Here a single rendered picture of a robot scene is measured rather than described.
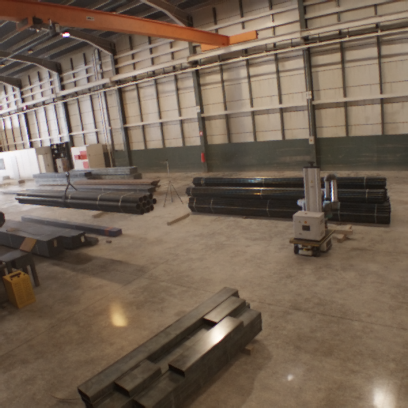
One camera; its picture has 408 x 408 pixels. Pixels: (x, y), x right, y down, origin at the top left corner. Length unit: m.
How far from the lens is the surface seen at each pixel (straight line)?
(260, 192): 10.43
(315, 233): 7.54
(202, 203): 11.43
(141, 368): 4.20
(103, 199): 9.09
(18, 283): 7.41
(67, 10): 11.58
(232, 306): 5.03
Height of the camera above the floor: 3.02
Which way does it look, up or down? 13 degrees down
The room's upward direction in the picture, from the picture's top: 7 degrees counter-clockwise
